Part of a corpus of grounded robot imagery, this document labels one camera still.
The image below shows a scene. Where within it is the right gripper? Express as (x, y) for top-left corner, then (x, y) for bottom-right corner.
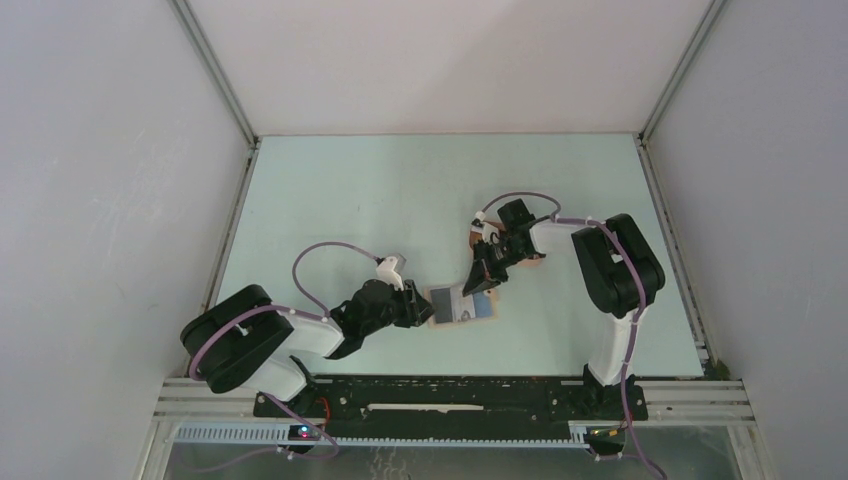
(463, 238), (529, 297)

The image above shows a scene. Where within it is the beige leather card holder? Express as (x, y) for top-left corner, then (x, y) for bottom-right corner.
(424, 284), (499, 328)

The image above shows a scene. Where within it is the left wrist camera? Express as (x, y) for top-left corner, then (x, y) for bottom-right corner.
(376, 254), (406, 291)

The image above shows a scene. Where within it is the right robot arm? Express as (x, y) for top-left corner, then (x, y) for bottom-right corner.
(462, 192), (666, 418)

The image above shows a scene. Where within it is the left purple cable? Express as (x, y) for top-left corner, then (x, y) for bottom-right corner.
(187, 241), (382, 458)

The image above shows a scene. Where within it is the white credit card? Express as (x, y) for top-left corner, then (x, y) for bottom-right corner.
(456, 291), (496, 321)

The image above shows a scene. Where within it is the pink oval tray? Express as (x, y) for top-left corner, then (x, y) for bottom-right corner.
(469, 221), (545, 272)

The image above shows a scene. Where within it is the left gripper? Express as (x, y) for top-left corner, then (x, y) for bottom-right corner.
(361, 279), (437, 336)

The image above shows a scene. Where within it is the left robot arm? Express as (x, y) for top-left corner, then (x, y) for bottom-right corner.
(179, 279), (436, 417)

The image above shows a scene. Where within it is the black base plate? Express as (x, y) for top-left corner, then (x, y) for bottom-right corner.
(291, 374), (649, 442)

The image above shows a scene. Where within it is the aluminium frame rail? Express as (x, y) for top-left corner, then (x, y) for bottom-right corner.
(154, 376), (754, 448)

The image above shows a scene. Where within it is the purple cable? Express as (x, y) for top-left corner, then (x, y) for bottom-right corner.
(187, 241), (382, 458)
(476, 192), (670, 478)

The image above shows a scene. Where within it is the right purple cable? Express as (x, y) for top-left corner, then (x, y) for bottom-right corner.
(476, 192), (670, 478)

